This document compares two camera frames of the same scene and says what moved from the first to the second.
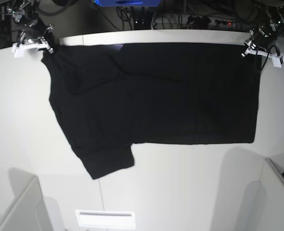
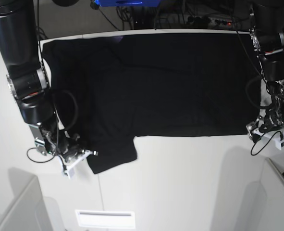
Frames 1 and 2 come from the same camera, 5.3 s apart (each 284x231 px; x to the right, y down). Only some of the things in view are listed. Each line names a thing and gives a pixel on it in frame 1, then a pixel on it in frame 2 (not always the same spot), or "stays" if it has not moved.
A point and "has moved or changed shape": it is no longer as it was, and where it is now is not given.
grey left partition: x=28 y=211 stays
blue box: x=133 y=3 stays
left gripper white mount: x=18 y=49 to x=68 y=149
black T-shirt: x=107 y=99 has moved or changed shape
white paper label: x=105 y=219 stays
